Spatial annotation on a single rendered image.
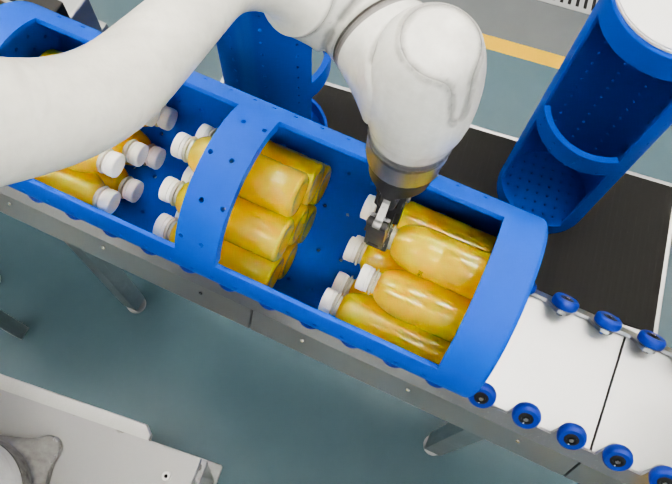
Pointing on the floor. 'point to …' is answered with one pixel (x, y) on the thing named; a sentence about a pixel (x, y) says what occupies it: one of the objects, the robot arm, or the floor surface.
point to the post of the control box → (12, 325)
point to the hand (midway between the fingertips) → (385, 223)
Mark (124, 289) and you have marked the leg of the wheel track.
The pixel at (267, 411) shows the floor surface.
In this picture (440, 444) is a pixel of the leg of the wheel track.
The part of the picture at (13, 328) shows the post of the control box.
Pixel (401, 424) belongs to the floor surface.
